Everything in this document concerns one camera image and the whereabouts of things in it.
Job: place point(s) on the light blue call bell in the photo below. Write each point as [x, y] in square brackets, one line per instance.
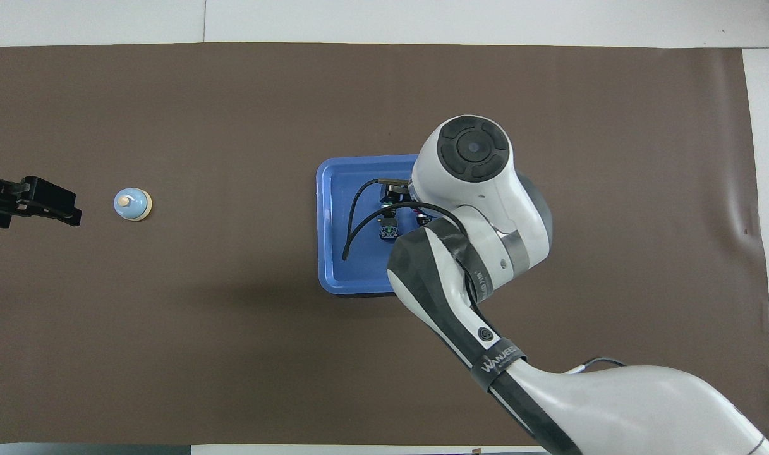
[132, 205]

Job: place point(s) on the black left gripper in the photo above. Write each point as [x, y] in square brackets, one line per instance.
[49, 194]

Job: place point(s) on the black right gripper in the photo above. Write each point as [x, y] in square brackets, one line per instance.
[397, 193]

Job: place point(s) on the red push button switch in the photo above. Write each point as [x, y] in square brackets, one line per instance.
[423, 220]

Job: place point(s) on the blue plastic tray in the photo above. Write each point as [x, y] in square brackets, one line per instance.
[337, 253]

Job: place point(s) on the green push button switch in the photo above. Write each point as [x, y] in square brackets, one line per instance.
[389, 229]

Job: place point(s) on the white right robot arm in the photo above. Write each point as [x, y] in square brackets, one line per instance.
[479, 189]

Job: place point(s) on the brown table mat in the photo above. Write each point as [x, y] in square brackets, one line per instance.
[232, 354]

